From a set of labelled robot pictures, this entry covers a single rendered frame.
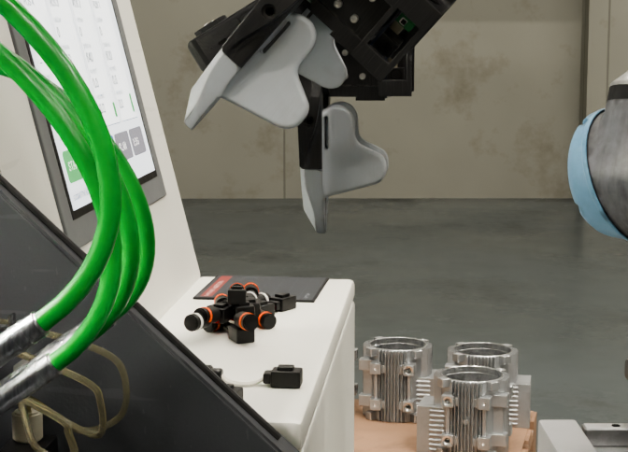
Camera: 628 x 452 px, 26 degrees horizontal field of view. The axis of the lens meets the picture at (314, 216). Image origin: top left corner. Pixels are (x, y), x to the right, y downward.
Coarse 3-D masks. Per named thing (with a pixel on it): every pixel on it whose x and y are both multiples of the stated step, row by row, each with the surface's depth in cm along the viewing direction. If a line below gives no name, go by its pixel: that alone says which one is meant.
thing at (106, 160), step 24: (0, 0) 84; (24, 24) 84; (48, 48) 84; (72, 72) 84; (72, 96) 85; (96, 120) 85; (96, 144) 85; (96, 168) 85; (120, 192) 86; (120, 216) 86; (96, 240) 86; (96, 264) 86; (72, 288) 86; (48, 312) 87
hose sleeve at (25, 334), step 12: (24, 324) 87; (36, 324) 87; (0, 336) 87; (12, 336) 87; (24, 336) 87; (36, 336) 87; (0, 348) 87; (12, 348) 87; (24, 348) 87; (0, 360) 87
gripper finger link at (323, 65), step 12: (300, 12) 79; (288, 24) 80; (324, 24) 81; (276, 36) 81; (324, 36) 81; (264, 48) 82; (324, 48) 81; (312, 60) 82; (324, 60) 82; (336, 60) 82; (300, 72) 83; (312, 72) 83; (324, 72) 82; (336, 72) 82; (324, 84) 83; (336, 84) 83
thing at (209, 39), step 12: (240, 12) 93; (216, 24) 93; (228, 24) 93; (204, 36) 93; (216, 36) 93; (228, 36) 93; (192, 48) 94; (204, 48) 94; (216, 48) 94; (204, 60) 94
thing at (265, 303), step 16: (240, 288) 158; (256, 288) 170; (224, 304) 157; (240, 304) 157; (256, 304) 161; (272, 304) 167; (288, 304) 170; (192, 320) 152; (208, 320) 154; (224, 320) 156; (240, 320) 151; (256, 320) 151; (272, 320) 160; (240, 336) 153
